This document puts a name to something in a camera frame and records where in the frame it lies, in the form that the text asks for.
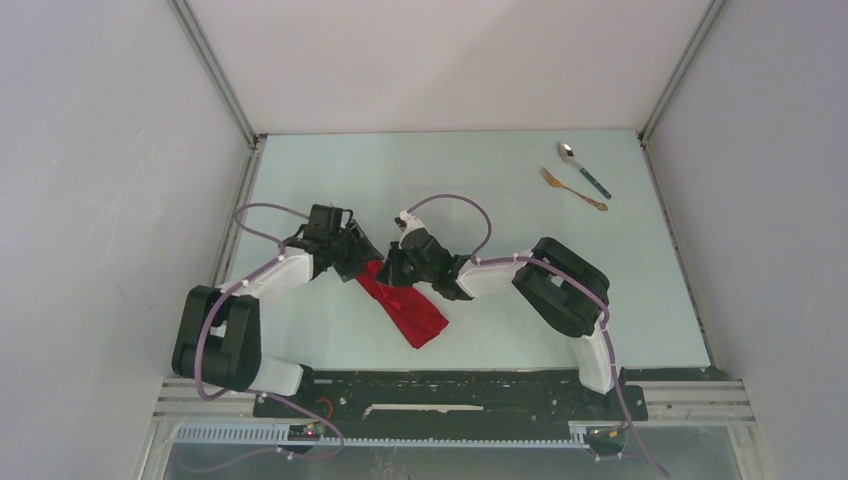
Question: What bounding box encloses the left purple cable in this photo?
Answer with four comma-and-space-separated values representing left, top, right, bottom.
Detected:
193, 203, 346, 458

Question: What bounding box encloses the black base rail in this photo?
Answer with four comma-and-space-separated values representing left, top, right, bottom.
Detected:
293, 369, 648, 443

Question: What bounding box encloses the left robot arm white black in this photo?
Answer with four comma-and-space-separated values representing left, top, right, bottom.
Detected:
171, 204, 382, 417

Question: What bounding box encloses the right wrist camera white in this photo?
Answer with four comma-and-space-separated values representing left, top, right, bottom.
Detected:
394, 210, 426, 242

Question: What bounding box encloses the silver spoon blue handle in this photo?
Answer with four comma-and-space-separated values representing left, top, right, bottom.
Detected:
557, 142, 612, 200

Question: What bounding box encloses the aluminium frame rail front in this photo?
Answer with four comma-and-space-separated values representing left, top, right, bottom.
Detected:
133, 377, 766, 479

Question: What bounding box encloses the left corner aluminium profile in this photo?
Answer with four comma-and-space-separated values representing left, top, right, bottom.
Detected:
167, 0, 265, 284

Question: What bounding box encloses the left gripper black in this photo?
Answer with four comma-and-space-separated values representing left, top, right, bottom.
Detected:
327, 220, 382, 283

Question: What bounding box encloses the red cloth napkin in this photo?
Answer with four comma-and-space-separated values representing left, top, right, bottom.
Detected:
356, 260, 449, 349

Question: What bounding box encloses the corner aluminium profile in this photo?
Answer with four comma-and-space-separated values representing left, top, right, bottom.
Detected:
167, 0, 265, 284
637, 0, 731, 366

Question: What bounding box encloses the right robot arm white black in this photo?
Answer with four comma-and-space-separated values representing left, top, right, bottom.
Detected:
376, 229, 622, 418

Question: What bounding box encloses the gold fork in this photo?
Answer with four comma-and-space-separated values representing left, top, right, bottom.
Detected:
540, 168, 609, 212

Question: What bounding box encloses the right corner aluminium profile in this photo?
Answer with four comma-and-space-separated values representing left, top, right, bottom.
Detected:
637, 0, 731, 366

